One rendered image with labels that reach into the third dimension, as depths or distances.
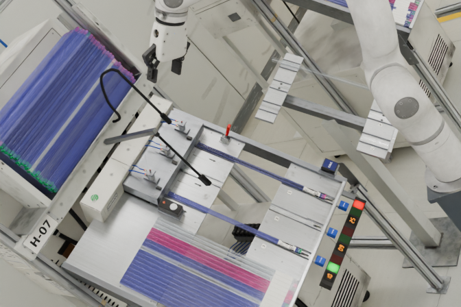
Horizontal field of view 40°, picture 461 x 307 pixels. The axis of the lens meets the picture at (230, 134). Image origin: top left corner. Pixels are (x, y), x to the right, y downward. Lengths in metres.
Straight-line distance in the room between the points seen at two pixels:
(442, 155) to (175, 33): 0.84
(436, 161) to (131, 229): 0.99
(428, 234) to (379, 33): 1.29
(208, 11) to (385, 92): 1.52
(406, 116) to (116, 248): 1.01
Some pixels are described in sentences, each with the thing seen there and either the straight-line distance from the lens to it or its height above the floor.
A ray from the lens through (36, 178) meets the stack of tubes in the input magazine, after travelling 2.02.
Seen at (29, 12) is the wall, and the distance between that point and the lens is 3.83.
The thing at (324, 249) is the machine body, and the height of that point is 0.38.
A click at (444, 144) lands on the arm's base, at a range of 1.89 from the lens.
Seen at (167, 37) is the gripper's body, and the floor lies 1.59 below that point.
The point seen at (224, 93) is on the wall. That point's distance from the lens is 4.49.
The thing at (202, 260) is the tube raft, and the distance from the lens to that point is 2.04.
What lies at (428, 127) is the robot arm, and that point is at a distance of 1.83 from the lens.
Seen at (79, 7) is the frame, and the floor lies 1.70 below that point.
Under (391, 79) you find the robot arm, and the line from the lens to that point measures 1.73.
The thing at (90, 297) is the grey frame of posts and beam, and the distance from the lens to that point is 2.18.
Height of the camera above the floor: 2.03
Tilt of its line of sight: 26 degrees down
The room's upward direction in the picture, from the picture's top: 44 degrees counter-clockwise
